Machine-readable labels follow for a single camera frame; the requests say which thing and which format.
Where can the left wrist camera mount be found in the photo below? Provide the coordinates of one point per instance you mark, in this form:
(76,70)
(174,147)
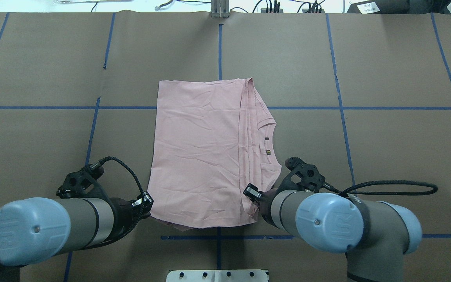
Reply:
(83,183)

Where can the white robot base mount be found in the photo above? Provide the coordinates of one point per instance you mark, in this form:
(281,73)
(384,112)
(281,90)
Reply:
(211,275)

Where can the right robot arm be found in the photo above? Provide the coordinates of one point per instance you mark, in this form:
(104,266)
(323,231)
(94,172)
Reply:
(373,236)

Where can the black box with label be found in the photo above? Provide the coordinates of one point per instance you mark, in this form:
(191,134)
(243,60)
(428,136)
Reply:
(369,7)

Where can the aluminium frame post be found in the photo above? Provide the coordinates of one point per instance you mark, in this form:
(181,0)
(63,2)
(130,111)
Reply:
(220,9)

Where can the pink Snoopy t-shirt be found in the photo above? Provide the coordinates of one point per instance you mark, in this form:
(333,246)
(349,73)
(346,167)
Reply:
(211,140)

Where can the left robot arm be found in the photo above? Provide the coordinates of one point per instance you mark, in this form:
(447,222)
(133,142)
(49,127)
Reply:
(36,229)

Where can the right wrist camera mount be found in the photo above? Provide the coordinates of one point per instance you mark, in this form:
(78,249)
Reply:
(302,177)

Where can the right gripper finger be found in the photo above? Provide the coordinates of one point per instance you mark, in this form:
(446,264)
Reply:
(253,193)

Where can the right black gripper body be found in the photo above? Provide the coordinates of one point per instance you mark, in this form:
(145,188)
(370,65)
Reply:
(265,206)

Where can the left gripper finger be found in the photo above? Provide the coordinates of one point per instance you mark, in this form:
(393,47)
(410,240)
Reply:
(143,204)

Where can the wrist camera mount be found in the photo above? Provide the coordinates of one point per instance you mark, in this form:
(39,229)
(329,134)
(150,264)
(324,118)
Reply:
(83,183)
(302,177)

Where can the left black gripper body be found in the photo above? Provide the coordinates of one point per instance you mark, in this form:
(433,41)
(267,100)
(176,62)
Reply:
(124,214)

